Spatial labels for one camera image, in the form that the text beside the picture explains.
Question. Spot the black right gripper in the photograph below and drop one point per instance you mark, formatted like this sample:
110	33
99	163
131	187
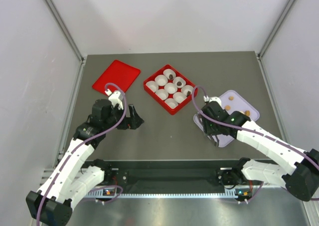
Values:
208	129

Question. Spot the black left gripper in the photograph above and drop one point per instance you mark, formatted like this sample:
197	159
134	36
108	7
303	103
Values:
133	123

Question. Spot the metal serving tongs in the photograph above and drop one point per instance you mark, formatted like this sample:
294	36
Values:
212	138

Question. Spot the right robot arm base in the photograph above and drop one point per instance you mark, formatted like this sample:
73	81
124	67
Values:
230	178

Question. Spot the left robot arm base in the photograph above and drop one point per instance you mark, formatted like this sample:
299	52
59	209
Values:
113	175

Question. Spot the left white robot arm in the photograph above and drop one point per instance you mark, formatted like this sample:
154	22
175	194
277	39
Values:
54	202

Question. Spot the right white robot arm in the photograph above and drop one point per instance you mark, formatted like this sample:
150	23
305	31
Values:
294	169

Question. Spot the red chocolate box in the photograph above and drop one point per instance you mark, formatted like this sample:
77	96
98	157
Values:
158	100

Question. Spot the white paper cup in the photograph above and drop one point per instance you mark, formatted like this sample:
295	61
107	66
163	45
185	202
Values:
171	103
177	79
162	94
186	88
169	71
152	85
161	80
170	88
179	97

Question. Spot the red box lid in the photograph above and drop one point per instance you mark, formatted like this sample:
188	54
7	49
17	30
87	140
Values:
119	73

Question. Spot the aluminium cable duct rail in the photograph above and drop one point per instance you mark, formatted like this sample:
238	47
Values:
108	193

